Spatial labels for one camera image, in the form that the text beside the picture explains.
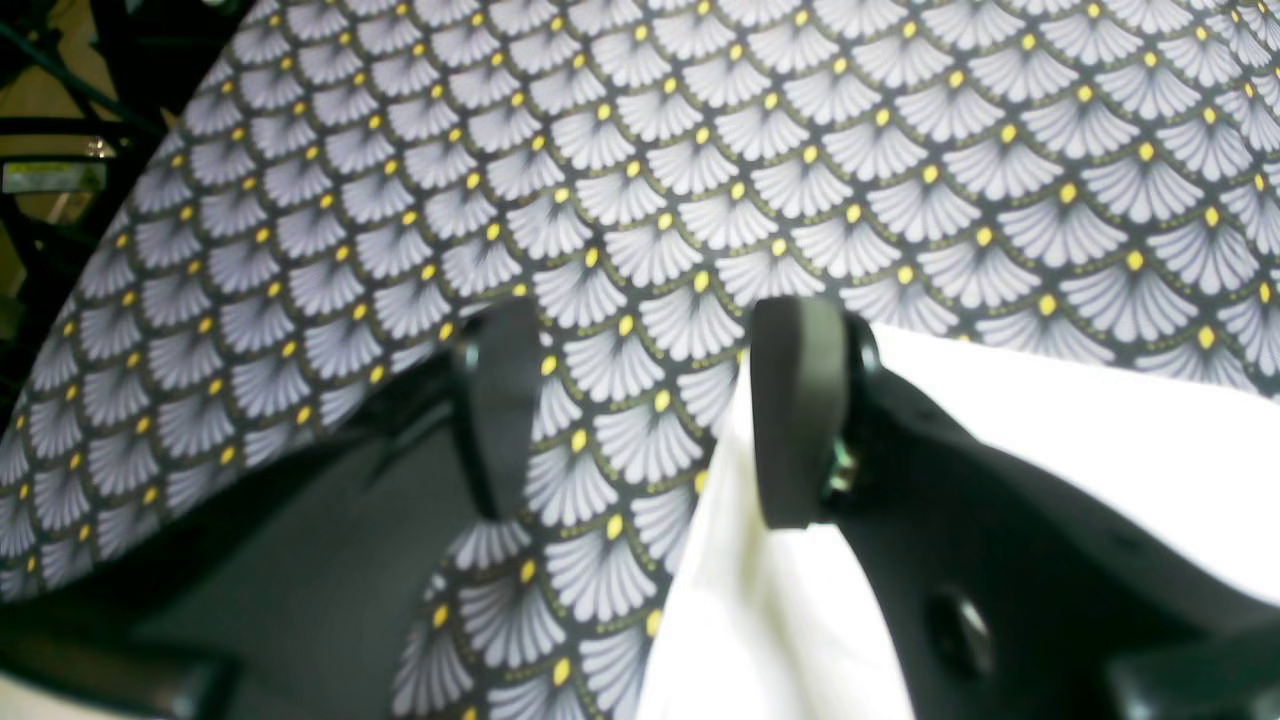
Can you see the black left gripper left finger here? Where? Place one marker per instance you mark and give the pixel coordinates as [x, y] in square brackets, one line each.
[289, 594]

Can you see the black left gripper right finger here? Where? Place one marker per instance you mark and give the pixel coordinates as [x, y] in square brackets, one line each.
[1008, 593]

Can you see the white printed T-shirt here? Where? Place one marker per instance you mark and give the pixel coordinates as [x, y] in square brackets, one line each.
[783, 624]

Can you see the purple fan-pattern table cloth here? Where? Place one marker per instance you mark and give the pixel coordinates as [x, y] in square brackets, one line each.
[1094, 181]

